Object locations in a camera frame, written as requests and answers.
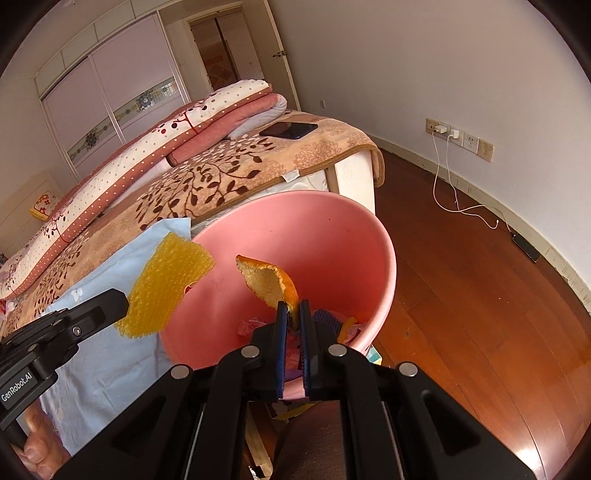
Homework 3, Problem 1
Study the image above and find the orange peel piece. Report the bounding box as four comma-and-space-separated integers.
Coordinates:
235, 255, 300, 320

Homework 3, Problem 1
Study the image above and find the yellow foam fruit net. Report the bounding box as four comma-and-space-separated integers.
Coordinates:
115, 232, 215, 339

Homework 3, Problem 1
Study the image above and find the pink plastic trash bucket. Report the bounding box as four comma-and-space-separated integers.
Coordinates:
160, 191, 397, 369

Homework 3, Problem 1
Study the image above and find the cream bedroom door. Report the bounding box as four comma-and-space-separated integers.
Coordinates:
242, 0, 301, 110

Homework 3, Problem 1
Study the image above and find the left hand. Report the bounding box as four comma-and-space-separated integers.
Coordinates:
14, 400, 71, 480

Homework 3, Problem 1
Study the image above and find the light blue floral cloth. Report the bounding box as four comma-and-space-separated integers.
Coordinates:
40, 218, 190, 455

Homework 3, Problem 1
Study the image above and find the folded polka dot quilt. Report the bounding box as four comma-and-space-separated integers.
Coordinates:
1, 79, 273, 300

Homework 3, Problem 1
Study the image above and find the yellow red pillow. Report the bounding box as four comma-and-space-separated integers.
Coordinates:
29, 191, 59, 222

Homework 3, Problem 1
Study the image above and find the brown floral bed blanket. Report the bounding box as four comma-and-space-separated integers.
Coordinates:
1, 112, 385, 335

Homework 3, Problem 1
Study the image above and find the black smartphone on bed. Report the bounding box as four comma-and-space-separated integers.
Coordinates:
259, 122, 318, 140

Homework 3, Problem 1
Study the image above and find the folded pink blanket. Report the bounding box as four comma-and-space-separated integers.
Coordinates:
166, 93, 287, 166

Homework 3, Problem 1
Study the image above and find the black phone on floor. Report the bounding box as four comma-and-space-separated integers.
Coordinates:
511, 232, 541, 263

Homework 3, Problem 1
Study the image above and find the white sliding wardrobe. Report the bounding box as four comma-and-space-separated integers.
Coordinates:
35, 1, 189, 179

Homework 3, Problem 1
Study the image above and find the white charging cable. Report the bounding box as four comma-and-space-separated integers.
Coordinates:
431, 123, 514, 232

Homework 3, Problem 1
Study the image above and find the wall power outlet strip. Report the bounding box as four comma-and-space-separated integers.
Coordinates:
425, 118, 495, 163

